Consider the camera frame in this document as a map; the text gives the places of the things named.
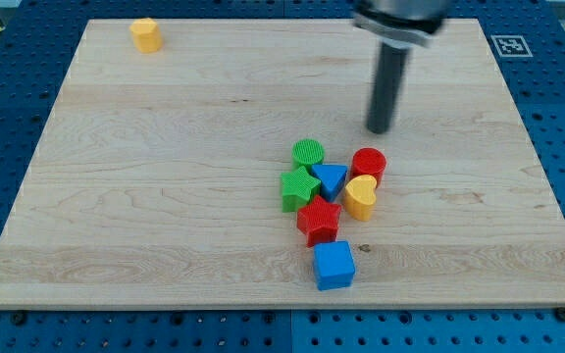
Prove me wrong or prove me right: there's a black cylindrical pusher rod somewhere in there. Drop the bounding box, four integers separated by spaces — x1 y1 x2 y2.
366 42 409 134

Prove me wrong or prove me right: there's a blue cube block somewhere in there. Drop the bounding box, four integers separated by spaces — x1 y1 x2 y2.
313 240 356 291

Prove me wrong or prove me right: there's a red cylinder block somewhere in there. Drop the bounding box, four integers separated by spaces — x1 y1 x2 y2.
350 147 387 187

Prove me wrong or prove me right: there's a white fiducial marker tag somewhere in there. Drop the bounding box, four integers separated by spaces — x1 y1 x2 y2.
491 34 533 58

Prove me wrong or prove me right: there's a green cylinder block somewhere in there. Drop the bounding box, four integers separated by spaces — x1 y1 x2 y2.
291 138 325 170

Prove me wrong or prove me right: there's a blue triangle block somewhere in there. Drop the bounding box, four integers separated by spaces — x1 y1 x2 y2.
312 164 348 202

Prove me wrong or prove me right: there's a yellow heart block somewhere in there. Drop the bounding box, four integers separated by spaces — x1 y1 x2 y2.
342 175 377 222

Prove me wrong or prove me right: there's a green star block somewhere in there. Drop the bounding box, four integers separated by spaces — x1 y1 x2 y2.
280 166 321 213

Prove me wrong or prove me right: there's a red star block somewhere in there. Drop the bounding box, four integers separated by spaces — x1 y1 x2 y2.
296 195 342 248

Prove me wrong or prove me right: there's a yellow hexagonal block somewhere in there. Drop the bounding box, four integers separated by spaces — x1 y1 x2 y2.
129 18 163 54

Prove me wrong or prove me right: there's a light wooden board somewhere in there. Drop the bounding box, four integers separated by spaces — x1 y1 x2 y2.
0 19 565 311

